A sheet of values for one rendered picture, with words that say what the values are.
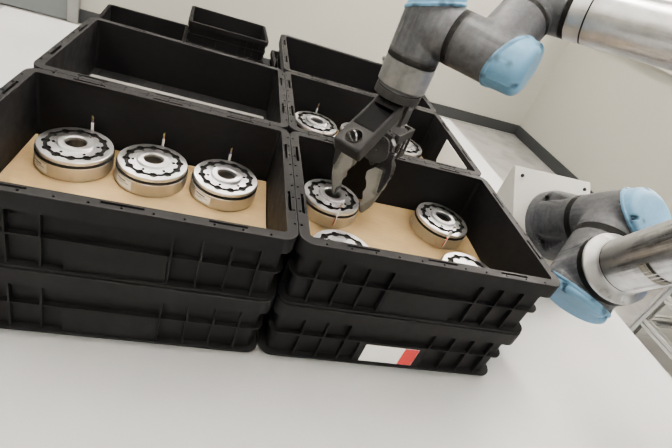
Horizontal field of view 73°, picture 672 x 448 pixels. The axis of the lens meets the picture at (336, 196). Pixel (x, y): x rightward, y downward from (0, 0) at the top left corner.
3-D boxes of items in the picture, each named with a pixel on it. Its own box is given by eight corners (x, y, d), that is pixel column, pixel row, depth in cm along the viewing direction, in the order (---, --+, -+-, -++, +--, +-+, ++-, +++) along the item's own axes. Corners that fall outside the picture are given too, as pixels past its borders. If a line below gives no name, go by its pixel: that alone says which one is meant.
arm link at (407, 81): (423, 74, 62) (374, 49, 64) (410, 104, 64) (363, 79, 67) (442, 70, 68) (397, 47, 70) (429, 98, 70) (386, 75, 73)
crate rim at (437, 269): (294, 256, 55) (300, 241, 54) (285, 141, 80) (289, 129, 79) (556, 299, 67) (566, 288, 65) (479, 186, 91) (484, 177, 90)
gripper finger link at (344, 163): (348, 187, 82) (376, 150, 77) (331, 196, 78) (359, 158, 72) (336, 175, 83) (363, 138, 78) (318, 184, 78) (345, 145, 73)
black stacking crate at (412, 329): (434, 261, 102) (459, 219, 95) (487, 381, 77) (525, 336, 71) (258, 229, 90) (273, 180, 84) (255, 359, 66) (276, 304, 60)
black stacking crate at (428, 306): (276, 308, 60) (299, 245, 55) (273, 185, 85) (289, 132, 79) (520, 340, 72) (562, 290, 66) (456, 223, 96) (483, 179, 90)
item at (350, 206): (307, 211, 73) (308, 208, 73) (299, 176, 81) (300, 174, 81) (363, 220, 77) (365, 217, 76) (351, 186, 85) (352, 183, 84)
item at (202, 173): (257, 169, 78) (258, 167, 78) (255, 203, 70) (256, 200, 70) (198, 156, 76) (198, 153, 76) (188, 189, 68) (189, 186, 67)
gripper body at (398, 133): (402, 160, 77) (433, 95, 71) (379, 173, 70) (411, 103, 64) (366, 138, 79) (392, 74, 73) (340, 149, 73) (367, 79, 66)
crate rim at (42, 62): (281, 79, 104) (283, 69, 103) (285, 140, 80) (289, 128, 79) (91, 27, 93) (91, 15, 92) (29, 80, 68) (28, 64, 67)
